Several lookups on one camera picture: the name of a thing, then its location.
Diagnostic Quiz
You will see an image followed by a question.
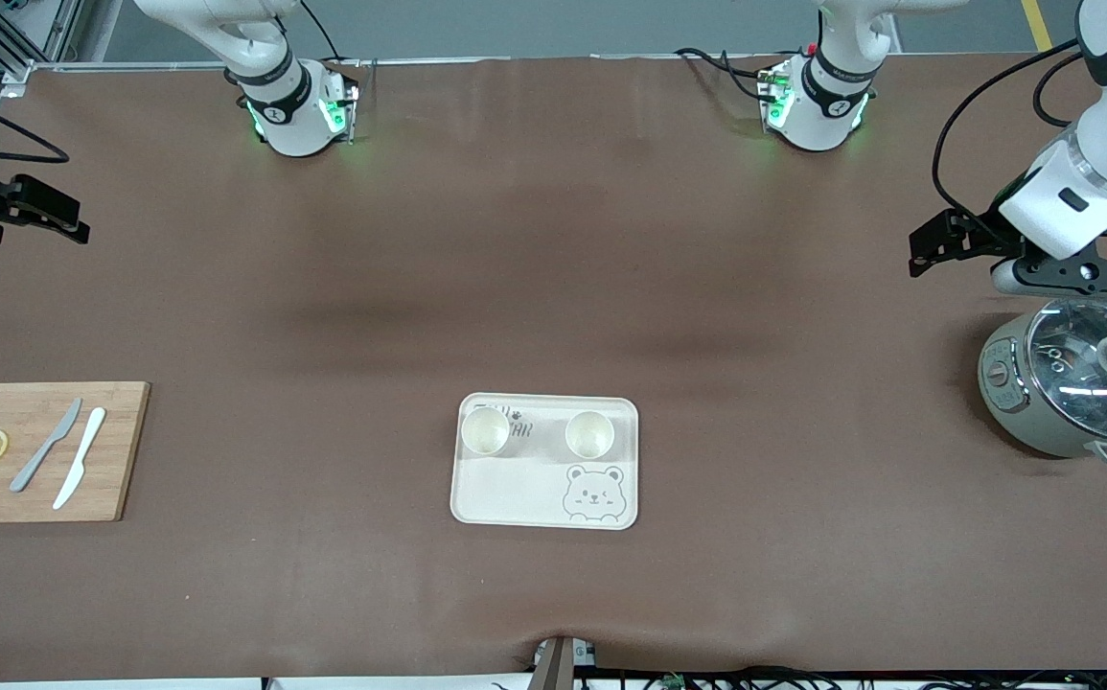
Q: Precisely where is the white plastic cup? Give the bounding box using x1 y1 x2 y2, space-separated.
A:
565 410 615 460
460 407 513 458

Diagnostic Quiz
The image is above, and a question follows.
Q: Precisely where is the grey-green electric cooking pot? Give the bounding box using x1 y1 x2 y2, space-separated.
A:
978 297 1107 469

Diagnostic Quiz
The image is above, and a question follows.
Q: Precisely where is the glass pot lid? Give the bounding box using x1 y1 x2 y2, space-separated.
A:
1026 299 1107 432

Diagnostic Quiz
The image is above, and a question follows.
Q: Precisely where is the grey plastic knife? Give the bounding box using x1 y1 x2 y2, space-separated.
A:
10 398 83 494

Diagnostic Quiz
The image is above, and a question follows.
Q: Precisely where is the white plastic knife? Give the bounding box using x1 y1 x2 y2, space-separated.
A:
52 407 107 511

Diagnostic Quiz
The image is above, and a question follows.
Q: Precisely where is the wooden cutting board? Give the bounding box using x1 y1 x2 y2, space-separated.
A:
0 381 151 524

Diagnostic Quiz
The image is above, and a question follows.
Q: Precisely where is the cream tray with bear print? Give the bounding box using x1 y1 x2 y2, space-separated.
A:
450 392 640 531

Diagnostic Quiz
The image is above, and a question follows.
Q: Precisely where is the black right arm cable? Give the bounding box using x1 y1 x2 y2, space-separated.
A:
0 81 72 164

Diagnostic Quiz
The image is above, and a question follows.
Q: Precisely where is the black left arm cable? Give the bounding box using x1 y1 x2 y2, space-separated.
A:
932 38 1086 231

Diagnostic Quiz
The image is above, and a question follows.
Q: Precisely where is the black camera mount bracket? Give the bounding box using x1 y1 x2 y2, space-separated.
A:
1011 220 1107 294

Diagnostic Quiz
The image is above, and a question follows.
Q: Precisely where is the short black arm cable loop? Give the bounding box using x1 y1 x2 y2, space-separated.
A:
1034 53 1081 128

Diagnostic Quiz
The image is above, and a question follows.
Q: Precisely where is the aluminium frame structure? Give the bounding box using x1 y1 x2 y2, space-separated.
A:
0 0 84 97

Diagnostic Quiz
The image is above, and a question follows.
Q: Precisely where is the black base cable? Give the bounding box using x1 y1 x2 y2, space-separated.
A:
299 0 343 63
673 46 774 102

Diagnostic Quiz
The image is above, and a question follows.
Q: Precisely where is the brown camera stand post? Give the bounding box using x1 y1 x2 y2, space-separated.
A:
534 635 597 690

